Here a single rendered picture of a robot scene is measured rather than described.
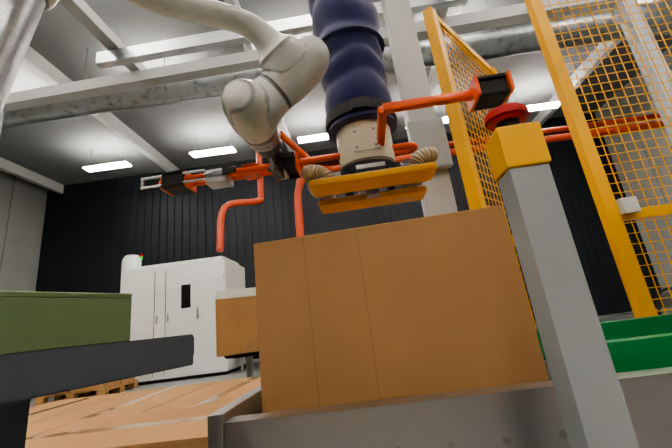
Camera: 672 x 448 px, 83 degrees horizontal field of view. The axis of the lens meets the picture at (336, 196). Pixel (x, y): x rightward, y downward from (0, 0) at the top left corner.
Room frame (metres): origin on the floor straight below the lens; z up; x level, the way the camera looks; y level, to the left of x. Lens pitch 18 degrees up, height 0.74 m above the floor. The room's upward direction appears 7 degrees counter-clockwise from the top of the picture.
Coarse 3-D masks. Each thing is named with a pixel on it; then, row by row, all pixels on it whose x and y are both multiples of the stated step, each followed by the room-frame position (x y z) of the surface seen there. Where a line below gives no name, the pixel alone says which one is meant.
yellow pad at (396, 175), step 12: (396, 168) 0.93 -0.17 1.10; (408, 168) 0.93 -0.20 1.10; (420, 168) 0.93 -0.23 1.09; (432, 168) 0.93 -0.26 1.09; (312, 180) 0.94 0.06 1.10; (324, 180) 0.94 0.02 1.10; (336, 180) 0.94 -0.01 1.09; (348, 180) 0.94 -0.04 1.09; (360, 180) 0.95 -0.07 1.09; (372, 180) 0.96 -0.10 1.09; (384, 180) 0.97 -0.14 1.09; (396, 180) 0.98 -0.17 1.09; (408, 180) 1.00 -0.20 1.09; (420, 180) 1.01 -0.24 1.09; (312, 192) 1.00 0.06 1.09; (324, 192) 1.00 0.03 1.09; (336, 192) 1.02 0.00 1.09; (348, 192) 1.03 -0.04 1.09
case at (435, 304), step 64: (256, 256) 0.92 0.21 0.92; (320, 256) 0.90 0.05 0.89; (384, 256) 0.88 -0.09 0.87; (448, 256) 0.86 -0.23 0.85; (512, 256) 0.85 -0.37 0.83; (320, 320) 0.90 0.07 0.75; (384, 320) 0.89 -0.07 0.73; (448, 320) 0.87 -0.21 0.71; (512, 320) 0.85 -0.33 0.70; (320, 384) 0.91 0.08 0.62; (384, 384) 0.89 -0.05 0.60; (448, 384) 0.87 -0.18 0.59; (512, 384) 0.86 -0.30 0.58
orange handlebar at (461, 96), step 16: (432, 96) 0.80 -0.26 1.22; (448, 96) 0.80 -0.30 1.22; (464, 96) 0.80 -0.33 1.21; (384, 112) 0.82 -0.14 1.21; (384, 128) 0.90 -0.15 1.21; (384, 144) 1.01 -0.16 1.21; (400, 144) 1.04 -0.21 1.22; (416, 144) 1.05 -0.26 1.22; (304, 160) 1.06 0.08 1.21; (320, 160) 1.06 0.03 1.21; (192, 176) 1.08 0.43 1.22; (240, 176) 1.11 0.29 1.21; (256, 176) 1.10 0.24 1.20
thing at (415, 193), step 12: (384, 192) 1.12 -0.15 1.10; (396, 192) 1.12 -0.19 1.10; (408, 192) 1.12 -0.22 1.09; (420, 192) 1.12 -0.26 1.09; (324, 204) 1.13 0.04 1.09; (336, 204) 1.13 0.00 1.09; (348, 204) 1.15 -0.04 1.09; (360, 204) 1.17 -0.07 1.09; (372, 204) 1.19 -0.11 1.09; (384, 204) 1.21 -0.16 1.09
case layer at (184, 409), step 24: (192, 384) 1.93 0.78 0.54; (216, 384) 1.81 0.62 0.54; (240, 384) 1.71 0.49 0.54; (48, 408) 1.72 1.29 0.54; (72, 408) 1.63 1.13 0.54; (96, 408) 1.54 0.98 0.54; (120, 408) 1.47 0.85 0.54; (144, 408) 1.40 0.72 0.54; (168, 408) 1.34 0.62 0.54; (192, 408) 1.28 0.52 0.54; (216, 408) 1.23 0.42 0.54; (48, 432) 1.19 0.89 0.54; (72, 432) 1.15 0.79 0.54; (96, 432) 1.11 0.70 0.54; (120, 432) 1.07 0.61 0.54; (144, 432) 1.03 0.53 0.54; (168, 432) 1.00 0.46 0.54; (192, 432) 0.97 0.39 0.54
